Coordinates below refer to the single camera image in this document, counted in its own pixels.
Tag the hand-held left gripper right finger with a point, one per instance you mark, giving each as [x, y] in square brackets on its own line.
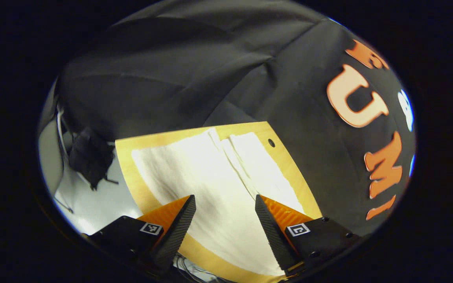
[269, 232]

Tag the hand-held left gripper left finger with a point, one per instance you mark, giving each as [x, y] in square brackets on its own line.
[177, 232]

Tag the white jeans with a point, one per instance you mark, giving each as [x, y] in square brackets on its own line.
[210, 173]

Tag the black backdrop cloth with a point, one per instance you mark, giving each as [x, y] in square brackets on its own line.
[218, 78]

